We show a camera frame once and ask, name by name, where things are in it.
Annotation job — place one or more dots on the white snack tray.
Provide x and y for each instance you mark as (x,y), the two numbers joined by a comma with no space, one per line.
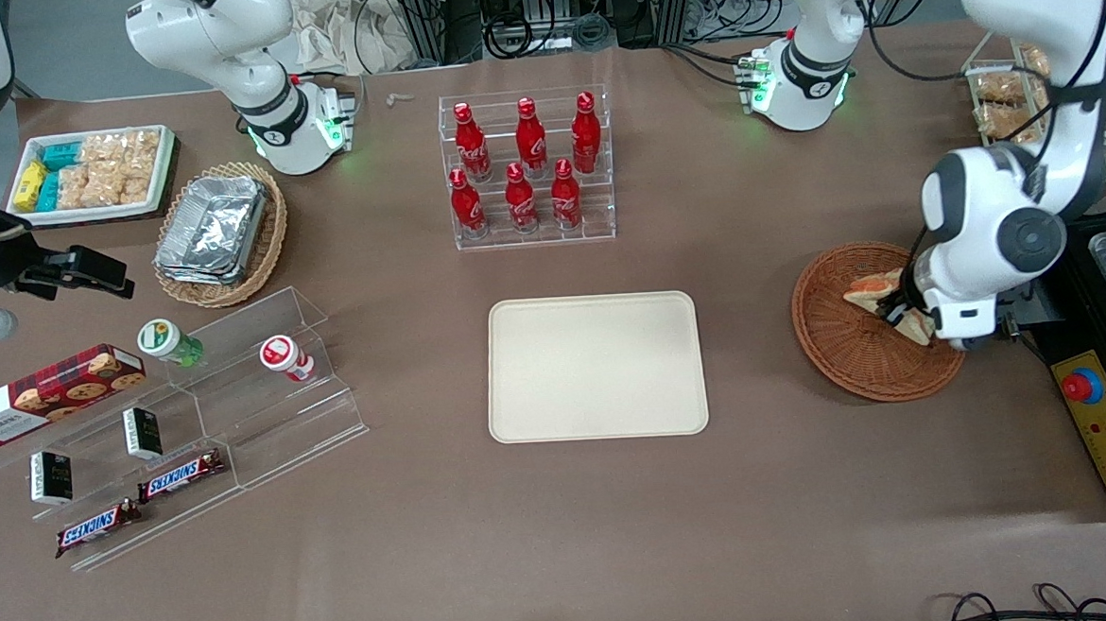
(162,170)

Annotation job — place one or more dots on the beige rectangular tray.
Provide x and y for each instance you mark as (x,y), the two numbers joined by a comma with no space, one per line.
(596,367)

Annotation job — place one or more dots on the clear acrylic bottle rack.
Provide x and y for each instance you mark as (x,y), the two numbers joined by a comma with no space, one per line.
(596,223)

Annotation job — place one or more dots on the yellow snack packet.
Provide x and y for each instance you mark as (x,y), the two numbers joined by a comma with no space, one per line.
(30,185)

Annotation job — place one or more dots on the triangular sandwich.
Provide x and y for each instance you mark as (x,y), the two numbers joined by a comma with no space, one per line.
(874,289)

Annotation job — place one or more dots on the green capped drink bottle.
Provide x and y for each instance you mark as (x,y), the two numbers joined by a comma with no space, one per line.
(165,340)

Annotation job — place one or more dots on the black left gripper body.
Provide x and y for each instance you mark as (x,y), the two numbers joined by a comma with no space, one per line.
(905,295)

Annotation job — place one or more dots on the grey metal bracket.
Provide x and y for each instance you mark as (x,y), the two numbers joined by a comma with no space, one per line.
(1012,310)

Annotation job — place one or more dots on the teal snack packet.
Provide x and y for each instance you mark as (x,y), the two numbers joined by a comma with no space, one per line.
(48,191)
(60,155)

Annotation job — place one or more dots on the red cola bottle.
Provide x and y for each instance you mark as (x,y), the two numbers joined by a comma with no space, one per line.
(565,198)
(520,201)
(466,206)
(470,144)
(585,134)
(531,139)

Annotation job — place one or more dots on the red capped drink bottle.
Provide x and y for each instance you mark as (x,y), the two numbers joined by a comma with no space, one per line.
(283,355)

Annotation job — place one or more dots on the small clear rice cracker bag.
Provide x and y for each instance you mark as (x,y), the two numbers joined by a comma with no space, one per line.
(71,186)

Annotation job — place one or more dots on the red tartan cookie box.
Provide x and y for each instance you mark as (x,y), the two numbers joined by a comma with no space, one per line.
(46,394)

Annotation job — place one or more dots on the stacked aluminium foil containers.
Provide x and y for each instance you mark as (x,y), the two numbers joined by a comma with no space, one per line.
(213,229)

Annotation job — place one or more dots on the snickers chocolate bar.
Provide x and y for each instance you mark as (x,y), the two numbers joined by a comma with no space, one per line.
(181,476)
(96,527)

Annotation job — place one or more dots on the large clear rice cracker bag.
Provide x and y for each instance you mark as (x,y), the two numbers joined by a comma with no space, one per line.
(124,163)

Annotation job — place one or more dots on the small beige scrap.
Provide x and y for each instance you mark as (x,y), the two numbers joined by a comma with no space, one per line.
(400,98)

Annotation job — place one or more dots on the bagged bread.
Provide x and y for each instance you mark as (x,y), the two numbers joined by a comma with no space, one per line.
(1005,124)
(998,88)

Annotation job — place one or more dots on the small black white box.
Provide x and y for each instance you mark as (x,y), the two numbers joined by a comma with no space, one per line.
(51,477)
(143,433)

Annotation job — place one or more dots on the crumpled beige cloth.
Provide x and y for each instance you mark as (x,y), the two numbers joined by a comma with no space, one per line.
(349,32)

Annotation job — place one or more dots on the light wicker basket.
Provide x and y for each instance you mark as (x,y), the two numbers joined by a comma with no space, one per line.
(270,240)

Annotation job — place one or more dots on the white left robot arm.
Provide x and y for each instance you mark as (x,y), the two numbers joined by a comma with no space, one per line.
(1051,57)

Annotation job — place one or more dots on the red emergency stop button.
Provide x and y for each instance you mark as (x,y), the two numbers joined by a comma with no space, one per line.
(1082,386)

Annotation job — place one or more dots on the brown wicker basket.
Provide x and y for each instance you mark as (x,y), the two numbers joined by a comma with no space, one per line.
(849,361)

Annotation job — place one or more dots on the clear acrylic stepped display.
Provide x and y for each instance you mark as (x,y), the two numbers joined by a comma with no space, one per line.
(275,429)

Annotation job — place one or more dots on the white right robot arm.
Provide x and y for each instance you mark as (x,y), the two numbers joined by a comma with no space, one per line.
(217,35)

